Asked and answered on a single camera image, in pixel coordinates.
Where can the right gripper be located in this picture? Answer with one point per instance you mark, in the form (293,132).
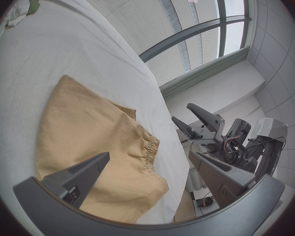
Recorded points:
(209,141)

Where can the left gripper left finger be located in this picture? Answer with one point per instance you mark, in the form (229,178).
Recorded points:
(78,178)

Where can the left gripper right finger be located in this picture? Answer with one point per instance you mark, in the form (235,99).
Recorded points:
(221,181)

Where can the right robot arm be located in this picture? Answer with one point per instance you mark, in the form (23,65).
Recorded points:
(268,130)

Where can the pile of clothes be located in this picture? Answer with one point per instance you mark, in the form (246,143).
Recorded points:
(18,11)

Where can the tan shorts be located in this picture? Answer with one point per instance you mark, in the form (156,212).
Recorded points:
(100,136)

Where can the window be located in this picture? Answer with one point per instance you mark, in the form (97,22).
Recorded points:
(177,21)

